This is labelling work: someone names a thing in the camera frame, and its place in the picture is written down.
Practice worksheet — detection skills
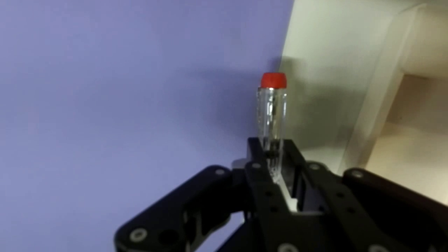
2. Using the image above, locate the white compartment box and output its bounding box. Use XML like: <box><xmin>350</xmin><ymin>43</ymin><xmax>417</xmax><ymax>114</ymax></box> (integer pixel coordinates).
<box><xmin>279</xmin><ymin>0</ymin><xmax>448</xmax><ymax>207</ymax></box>

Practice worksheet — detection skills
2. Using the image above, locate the silver tube with red cap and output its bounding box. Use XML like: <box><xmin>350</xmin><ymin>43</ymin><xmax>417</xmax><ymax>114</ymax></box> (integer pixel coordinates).
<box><xmin>257</xmin><ymin>72</ymin><xmax>298</xmax><ymax>212</ymax></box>

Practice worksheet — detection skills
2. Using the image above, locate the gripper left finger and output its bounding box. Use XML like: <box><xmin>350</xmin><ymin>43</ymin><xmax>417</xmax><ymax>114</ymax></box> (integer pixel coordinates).
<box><xmin>114</xmin><ymin>138</ymin><xmax>293</xmax><ymax>252</ymax></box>

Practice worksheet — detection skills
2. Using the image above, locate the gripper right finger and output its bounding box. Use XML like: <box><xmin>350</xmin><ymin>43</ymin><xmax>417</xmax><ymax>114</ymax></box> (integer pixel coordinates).
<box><xmin>282</xmin><ymin>139</ymin><xmax>448</xmax><ymax>252</ymax></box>

